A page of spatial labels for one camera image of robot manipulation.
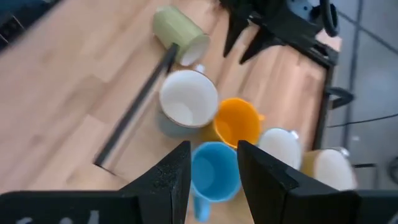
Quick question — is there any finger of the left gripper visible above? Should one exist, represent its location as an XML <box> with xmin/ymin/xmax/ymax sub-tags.
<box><xmin>223</xmin><ymin>11</ymin><xmax>250</xmax><ymax>58</ymax></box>
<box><xmin>238</xmin><ymin>29</ymin><xmax>282</xmax><ymax>65</ymax></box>

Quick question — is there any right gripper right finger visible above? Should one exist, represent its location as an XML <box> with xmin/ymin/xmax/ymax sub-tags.
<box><xmin>236</xmin><ymin>139</ymin><xmax>358</xmax><ymax>224</ymax></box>

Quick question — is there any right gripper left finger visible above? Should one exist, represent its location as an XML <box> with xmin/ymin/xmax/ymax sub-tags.
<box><xmin>119</xmin><ymin>140</ymin><xmax>192</xmax><ymax>224</ymax></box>

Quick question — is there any white blue patterned mug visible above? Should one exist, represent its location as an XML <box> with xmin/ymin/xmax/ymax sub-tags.
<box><xmin>257</xmin><ymin>127</ymin><xmax>303</xmax><ymax>171</ymax></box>

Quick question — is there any light blue mug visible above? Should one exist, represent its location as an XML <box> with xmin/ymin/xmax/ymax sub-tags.
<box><xmin>189</xmin><ymin>141</ymin><xmax>243</xmax><ymax>223</ymax></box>

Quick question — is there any light green striped mug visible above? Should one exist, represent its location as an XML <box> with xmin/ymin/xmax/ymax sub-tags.
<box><xmin>152</xmin><ymin>5</ymin><xmax>211</xmax><ymax>67</ymax></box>

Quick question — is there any mustard yellow striped mug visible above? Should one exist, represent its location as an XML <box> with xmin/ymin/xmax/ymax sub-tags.
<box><xmin>299</xmin><ymin>147</ymin><xmax>358</xmax><ymax>191</ymax></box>

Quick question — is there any orange yellow faceted mug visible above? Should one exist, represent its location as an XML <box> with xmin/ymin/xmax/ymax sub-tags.
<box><xmin>201</xmin><ymin>97</ymin><xmax>266</xmax><ymax>149</ymax></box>

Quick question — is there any teal striped mug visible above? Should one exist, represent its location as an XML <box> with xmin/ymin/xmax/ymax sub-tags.
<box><xmin>154</xmin><ymin>63</ymin><xmax>220</xmax><ymax>138</ymax></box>

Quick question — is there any black wire rack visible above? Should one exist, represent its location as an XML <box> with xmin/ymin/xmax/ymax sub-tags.
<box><xmin>93</xmin><ymin>42</ymin><xmax>312</xmax><ymax>224</ymax></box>

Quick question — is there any thin black floor cable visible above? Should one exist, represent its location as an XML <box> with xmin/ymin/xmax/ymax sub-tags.
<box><xmin>326</xmin><ymin>113</ymin><xmax>398</xmax><ymax>128</ymax></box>

